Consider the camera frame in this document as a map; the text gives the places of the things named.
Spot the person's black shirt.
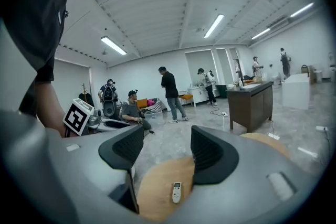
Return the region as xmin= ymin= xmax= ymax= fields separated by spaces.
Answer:
xmin=2 ymin=0 xmax=71 ymax=118

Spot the orange chair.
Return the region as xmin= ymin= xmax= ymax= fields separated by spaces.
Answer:
xmin=178 ymin=90 xmax=194 ymax=107

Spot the round wooden table top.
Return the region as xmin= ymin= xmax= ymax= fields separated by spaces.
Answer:
xmin=136 ymin=132 xmax=291 ymax=221

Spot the white block counter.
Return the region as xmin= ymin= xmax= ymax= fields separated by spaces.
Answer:
xmin=281 ymin=73 xmax=311 ymax=111

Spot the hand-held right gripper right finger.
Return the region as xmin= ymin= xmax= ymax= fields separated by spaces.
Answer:
xmin=190 ymin=125 xmax=240 ymax=186

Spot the dark wooden cabinet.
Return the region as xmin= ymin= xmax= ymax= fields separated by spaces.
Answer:
xmin=226 ymin=81 xmax=275 ymax=133

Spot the white remote control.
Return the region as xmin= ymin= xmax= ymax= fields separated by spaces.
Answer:
xmin=172 ymin=182 xmax=182 ymax=204

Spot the wooden coat rack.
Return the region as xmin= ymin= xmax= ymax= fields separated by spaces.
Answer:
xmin=80 ymin=83 xmax=89 ymax=103

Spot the person's left forearm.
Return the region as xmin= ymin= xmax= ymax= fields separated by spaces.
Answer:
xmin=33 ymin=80 xmax=70 ymax=138

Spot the white desk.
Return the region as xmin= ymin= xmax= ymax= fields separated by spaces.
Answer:
xmin=187 ymin=86 xmax=211 ymax=109

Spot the dark green bin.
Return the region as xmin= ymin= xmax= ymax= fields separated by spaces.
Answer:
xmin=216 ymin=84 xmax=228 ymax=99

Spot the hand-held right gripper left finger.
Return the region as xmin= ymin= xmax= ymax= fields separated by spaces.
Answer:
xmin=98 ymin=124 xmax=144 ymax=215

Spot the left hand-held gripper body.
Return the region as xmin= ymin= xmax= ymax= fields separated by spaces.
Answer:
xmin=62 ymin=98 xmax=135 ymax=137

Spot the ceiling tube light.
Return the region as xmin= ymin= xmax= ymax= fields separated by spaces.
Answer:
xmin=289 ymin=2 xmax=315 ymax=18
xmin=251 ymin=28 xmax=271 ymax=40
xmin=203 ymin=14 xmax=225 ymax=39
xmin=100 ymin=36 xmax=128 ymax=56

